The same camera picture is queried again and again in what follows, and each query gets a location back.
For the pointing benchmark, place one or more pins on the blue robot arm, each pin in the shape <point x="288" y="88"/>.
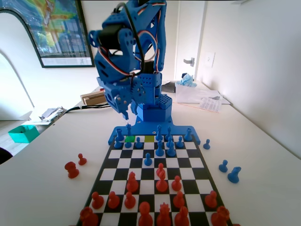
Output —
<point x="152" y="115"/>

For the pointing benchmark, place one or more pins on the blue chess pawn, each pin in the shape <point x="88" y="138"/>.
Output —
<point x="206" y="144"/>
<point x="169" y="139"/>
<point x="127" y="143"/>
<point x="179" y="143"/>
<point x="147" y="160"/>
<point x="117" y="143"/>
<point x="223" y="166"/>
<point x="138" y="143"/>

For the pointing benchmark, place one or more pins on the blue chess bishop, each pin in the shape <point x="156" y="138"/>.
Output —
<point x="160" y="150"/>
<point x="169" y="133"/>

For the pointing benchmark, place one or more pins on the red chess pawn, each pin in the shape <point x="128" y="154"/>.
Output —
<point x="113" y="202"/>
<point x="97" y="202"/>
<point x="211" y="201"/>
<point x="178" y="201"/>
<point x="176" y="184"/>
<point x="129" y="202"/>
<point x="160" y="167"/>
<point x="82" y="161"/>

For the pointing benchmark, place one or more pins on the red chess bishop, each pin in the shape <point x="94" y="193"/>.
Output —
<point x="132" y="184"/>
<point x="181" y="219"/>

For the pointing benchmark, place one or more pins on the red chess rook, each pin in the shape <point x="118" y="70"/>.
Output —
<point x="219" y="217"/>
<point x="89" y="219"/>

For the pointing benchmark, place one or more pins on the red chess queen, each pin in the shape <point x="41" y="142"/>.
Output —
<point x="163" y="219"/>

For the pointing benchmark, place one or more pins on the long cardboard box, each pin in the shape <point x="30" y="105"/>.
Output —
<point x="94" y="99"/>

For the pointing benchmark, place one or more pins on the blue white crumpled cloth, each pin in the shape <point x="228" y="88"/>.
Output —
<point x="187" y="80"/>

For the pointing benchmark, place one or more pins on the black framed map poster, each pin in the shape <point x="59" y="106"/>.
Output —
<point x="58" y="28"/>

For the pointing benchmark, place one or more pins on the crumpled grey white wrapper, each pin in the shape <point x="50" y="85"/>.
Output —
<point x="53" y="113"/>

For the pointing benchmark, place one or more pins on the printed paper sheet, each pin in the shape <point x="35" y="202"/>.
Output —
<point x="210" y="104"/>

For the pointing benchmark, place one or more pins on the black white chessboard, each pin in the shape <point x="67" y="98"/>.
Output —
<point x="188" y="174"/>

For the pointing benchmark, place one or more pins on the white door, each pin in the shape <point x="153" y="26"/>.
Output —
<point x="188" y="35"/>

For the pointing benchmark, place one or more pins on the white arched panel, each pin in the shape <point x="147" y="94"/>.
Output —
<point x="14" y="42"/>

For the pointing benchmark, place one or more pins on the teal open box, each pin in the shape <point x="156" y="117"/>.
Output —
<point x="21" y="136"/>

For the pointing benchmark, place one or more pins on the black rounded object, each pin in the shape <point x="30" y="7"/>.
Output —
<point x="4" y="156"/>

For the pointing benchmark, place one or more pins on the blue arm base plate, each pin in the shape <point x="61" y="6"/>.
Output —
<point x="179" y="130"/>

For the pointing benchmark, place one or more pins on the white light switch plate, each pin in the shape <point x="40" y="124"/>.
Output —
<point x="211" y="60"/>

